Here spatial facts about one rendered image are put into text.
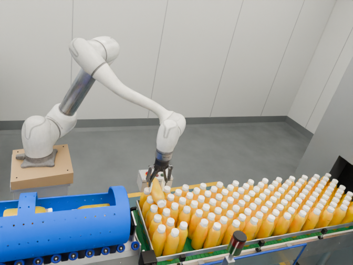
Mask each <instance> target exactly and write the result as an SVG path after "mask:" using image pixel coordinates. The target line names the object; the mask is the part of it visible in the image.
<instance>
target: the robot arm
mask: <svg viewBox="0 0 353 265"><path fill-rule="evenodd" d="M69 51H70V53H71V55H72V57H73V59H74V60H75V61H76V63H77V64H78V65H79V66H80V67H81V69H80V71H79V73H78V74H77V76H76V78H75V80H74V81H73V83H72V85H71V86H70V88H69V90H68V91H67V93H66V95H65V97H64V98H63V100H62V102H61V103H58V104H56V105H55V106H54V107H53V108H52V110H51V111H50V112H49V113H48V114H47V115H46V117H44V116H31V117H29V118H27V119H26V120H25V121H24V123H23V126H22V142H23V148H24V151H25V153H23V154H18V155H16V159H18V160H23V163H22V164H21V168H33V167H54V166H55V164H54V161H55V157H56V153H58V150H57V149H53V145H54V144H55V143H56V141H57V140H58V139H59V138H61V137H62V136H64V135H65V134H67V133H68V132H70V131H71V130H72V129H73V128H74V127H75V125H76V122H77V112H76V111H77V109H78V107H79V106H80V104H81V103H82V101H83V100H84V98H85V96H86V95H87V94H88V92H89V90H90V89H91V87H92V85H93V84H94V82H95V81H96V80H97V81H98V82H100V83H102V84H103V85H104V86H106V87H107V88H108V89H110V90H111V91H112V92H113V93H115V94H116V95H118V96H119V97H121V98H123V99H125V100H127V101H130V102H132V103H134V104H136V105H139V106H141V107H143V108H146V109H148V110H150V111H152V112H153V113H155V114H156V115H157V116H158V118H159V120H160V127H159V130H158V134H157V146H156V151H155V163H154V165H153V166H150V165H149V166H148V167H149V169H148V173H147V176H146V181H147V182H148V187H149V189H148V190H149V193H151V189H152V185H153V182H152V181H153V180H154V178H155V176H156V175H157V174H158V172H163V176H164V179H162V184H161V188H162V191H163V190H164V186H166V184H167V182H168V181H170V180H171V172H172V169H173V166H172V165H171V164H170V165H169V161H170V159H171V158H172V153H173V150H174V147H175V146H176V144H177V142H178V139H179V137H180V136H181V135H182V133H183V132H184V129H185V126H186V121H185V118H184V117H183V116H182V115H181V114H178V113H175V112H173V111H168V110H166V109H165V108H163V107H162V106H161V105H159V104H158V103H156V102H155V101H153V100H151V99H149V98H147V97H145V96H143V95H141V94H140V93H138V92H136V91H134V90H132V89H130V88H128V87H127V86H125V85H124V84H123V83H122V82H121V81H120V80H119V79H118V78H117V76H116V75H115V74H114V72H113V71H112V69H111V68H110V65H111V64H112V63H113V62H114V60H115V59H116V58H117V57H118V55H119V52H120V47H119V44H118V43H117V42H116V41H115V40H114V39H113V38H112V37H109V36H100V37H96V38H93V39H91V40H87V41H86V40H85V39H83V38H79V37H78V38H75V39H73V40H72V41H71V43H70V44H69ZM153 168H154V171H153V173H152V170H153ZM167 168H168V176H166V171H165V170H166V169H167ZM151 173H152V174H151Z"/></svg>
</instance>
